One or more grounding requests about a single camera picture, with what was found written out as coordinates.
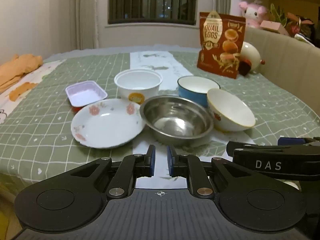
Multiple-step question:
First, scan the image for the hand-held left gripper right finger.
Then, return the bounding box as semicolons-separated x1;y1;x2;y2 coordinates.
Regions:
167;145;269;199

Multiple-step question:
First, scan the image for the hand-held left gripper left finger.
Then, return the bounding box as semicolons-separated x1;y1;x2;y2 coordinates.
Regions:
54;144;156;199

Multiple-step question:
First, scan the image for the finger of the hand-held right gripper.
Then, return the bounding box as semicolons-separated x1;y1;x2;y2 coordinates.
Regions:
278;137;320;146
226;141;309;156

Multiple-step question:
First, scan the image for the white plastic bowl orange label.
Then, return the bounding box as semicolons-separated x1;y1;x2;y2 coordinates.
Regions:
114;69;163;104

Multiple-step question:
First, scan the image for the white floral ceramic bowl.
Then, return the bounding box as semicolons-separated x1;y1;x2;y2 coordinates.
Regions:
206;88;256;133

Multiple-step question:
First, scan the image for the stainless steel bowl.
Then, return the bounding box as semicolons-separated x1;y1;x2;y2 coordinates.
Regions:
139;95;214;148

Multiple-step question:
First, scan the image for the white floral ceramic plate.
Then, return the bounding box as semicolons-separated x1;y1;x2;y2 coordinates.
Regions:
71;98;145;149

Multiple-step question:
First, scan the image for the blue enamel bowl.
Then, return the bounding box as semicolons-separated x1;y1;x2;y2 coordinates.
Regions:
177;75;221;108

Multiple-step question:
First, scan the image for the beige padded headboard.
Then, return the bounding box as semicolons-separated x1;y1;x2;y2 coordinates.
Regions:
246;27;320;102

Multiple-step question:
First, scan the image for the white round toy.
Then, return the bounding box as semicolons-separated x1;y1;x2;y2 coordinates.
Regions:
239;41;266;74

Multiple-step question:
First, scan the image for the white plastic tray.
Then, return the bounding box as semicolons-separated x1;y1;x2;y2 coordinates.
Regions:
65;80;108;108

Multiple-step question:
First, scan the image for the red-brown snack bag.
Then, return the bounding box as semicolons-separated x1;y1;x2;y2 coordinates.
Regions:
197;11;247;80

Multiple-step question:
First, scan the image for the pink box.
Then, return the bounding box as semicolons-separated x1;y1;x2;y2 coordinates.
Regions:
260;20;288;36

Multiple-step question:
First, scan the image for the green checked blanket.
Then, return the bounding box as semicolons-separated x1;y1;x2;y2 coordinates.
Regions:
0;44;320;189

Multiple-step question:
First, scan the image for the potted plant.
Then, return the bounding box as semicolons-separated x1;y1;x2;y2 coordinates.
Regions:
269;3;314;37

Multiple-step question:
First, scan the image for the pink plush toy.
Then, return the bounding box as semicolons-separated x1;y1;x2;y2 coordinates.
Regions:
238;0;270;29

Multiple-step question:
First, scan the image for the white cartoon print sheet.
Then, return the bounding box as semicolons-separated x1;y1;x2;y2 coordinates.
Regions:
0;59;67;125

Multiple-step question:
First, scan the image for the dark framed window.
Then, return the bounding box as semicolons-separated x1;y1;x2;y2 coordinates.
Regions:
107;0;198;26

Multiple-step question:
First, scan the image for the orange cloth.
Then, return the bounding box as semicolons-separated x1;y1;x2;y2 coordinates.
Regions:
0;53;43;93

